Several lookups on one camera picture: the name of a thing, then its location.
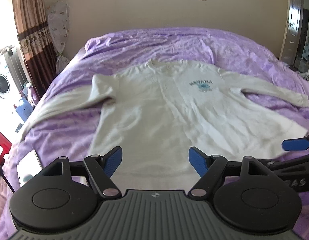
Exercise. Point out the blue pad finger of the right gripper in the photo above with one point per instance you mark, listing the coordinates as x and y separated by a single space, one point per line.
299 144

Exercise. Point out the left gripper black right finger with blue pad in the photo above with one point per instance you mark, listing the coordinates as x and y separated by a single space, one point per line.
211 170

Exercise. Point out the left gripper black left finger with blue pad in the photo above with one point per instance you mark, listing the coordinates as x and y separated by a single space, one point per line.
100 169

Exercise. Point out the white long sleeve sweatshirt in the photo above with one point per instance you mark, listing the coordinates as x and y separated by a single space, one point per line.
156 111

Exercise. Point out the white book on bed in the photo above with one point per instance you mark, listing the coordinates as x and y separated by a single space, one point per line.
28 167

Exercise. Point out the pink bottle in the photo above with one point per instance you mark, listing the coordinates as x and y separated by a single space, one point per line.
33 95

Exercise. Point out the blue detergent bottle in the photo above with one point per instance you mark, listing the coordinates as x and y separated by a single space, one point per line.
24 109

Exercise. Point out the purple floral bed cover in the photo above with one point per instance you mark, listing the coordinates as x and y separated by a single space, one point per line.
72 132

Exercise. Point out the red plastic stool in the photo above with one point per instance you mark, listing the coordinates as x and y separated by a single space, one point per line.
6 145

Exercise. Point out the brown patterned curtain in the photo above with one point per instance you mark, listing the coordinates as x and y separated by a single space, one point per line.
35 43

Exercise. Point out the white washing machine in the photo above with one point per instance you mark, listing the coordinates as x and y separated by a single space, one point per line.
12 79

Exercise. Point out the dark wooden door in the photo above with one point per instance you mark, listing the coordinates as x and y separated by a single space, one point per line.
292 31

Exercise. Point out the white patterned fabric bundle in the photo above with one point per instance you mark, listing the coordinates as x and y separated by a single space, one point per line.
58 24

